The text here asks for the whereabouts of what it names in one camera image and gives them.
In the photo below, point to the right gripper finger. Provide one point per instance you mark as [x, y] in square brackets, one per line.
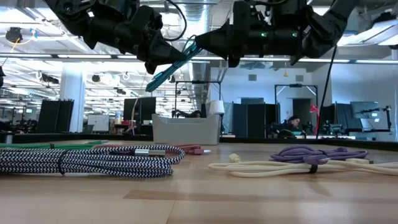
[219, 35]
[220, 48]

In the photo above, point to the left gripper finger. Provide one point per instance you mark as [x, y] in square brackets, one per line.
[163, 58]
[166, 45]

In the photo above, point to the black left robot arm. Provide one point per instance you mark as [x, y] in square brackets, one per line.
[93, 21]

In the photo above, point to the monitor on arm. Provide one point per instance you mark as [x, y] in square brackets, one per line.
[365, 109]

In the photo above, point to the black desk monitors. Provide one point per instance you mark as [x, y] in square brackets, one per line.
[140, 109]

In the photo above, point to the white lampshade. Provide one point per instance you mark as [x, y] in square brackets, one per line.
[216, 107]

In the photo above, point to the person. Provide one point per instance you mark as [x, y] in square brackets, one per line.
[293, 120]
[196, 114]

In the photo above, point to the bottle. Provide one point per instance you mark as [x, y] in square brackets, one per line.
[118, 117]

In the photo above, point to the grey plastic bin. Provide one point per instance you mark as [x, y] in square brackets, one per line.
[186, 130]

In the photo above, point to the dark room dividers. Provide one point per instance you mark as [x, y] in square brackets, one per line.
[255, 121]

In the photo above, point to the red object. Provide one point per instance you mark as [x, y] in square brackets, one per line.
[314, 109]

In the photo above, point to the white building column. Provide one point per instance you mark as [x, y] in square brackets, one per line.
[73, 93]

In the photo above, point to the white board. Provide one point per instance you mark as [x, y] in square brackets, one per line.
[98, 123]

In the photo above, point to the ceiling light panel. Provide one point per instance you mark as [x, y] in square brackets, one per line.
[373, 34]

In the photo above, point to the black partition panels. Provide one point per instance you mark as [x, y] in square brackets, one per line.
[56, 116]

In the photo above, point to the black ceiling spot lamp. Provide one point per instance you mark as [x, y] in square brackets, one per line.
[14, 34]

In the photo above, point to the black articulated stand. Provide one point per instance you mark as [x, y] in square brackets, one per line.
[387, 109]

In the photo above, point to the small metal cylinder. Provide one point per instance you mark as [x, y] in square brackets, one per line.
[8, 139]

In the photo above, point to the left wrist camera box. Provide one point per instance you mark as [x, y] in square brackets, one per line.
[149, 18]

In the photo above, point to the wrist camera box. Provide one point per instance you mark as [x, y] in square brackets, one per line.
[241, 12]
[149, 18]

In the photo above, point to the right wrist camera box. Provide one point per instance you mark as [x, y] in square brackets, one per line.
[241, 12]

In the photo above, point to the black door frame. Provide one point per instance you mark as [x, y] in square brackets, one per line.
[295, 85]

